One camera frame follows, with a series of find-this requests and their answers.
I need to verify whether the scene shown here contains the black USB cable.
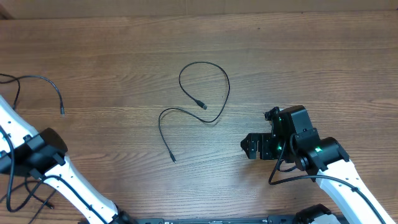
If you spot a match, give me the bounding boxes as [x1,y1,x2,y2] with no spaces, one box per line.
[0,177,58,224]
[0,73,66,116]
[157,60,231,164]

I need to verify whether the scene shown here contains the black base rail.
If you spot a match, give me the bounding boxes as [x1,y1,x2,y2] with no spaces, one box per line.
[112,215,298,224]

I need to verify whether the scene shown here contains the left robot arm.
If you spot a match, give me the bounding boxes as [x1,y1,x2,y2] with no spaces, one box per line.
[1,99,135,223]

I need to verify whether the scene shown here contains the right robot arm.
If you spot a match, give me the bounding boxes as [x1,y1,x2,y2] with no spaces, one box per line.
[241,105,393,223]

